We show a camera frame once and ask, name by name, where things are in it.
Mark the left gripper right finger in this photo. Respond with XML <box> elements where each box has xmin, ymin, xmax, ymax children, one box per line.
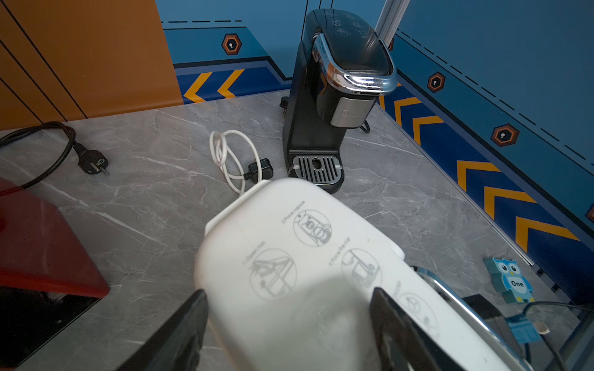
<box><xmin>370</xmin><ymin>287</ymin><xmax>462</xmax><ymax>371</ymax></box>

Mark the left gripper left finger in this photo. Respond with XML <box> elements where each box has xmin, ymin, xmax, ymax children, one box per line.
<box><xmin>119</xmin><ymin>289</ymin><xmax>209</xmax><ymax>370</ymax></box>

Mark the white coffee machine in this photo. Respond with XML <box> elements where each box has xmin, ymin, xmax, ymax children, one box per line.
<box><xmin>194</xmin><ymin>178</ymin><xmax>531</xmax><ymax>370</ymax></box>

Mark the red Nespresso coffee machine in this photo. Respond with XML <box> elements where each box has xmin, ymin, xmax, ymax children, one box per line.
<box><xmin>1</xmin><ymin>179</ymin><xmax>110</xmax><ymax>370</ymax></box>

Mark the black coffee machine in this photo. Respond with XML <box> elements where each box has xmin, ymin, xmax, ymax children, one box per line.
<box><xmin>282</xmin><ymin>9</ymin><xmax>398</xmax><ymax>194</ymax></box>

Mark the blue owl toy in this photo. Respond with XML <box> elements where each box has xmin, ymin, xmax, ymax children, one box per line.
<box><xmin>484</xmin><ymin>258</ymin><xmax>535</xmax><ymax>304</ymax></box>

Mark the black coiled power cable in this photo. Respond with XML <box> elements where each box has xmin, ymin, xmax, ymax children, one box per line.
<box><xmin>0</xmin><ymin>121</ymin><xmax>111</xmax><ymax>191</ymax></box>

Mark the white power cable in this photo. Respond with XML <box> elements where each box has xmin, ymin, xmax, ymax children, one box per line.
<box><xmin>209</xmin><ymin>129</ymin><xmax>275</xmax><ymax>196</ymax></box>

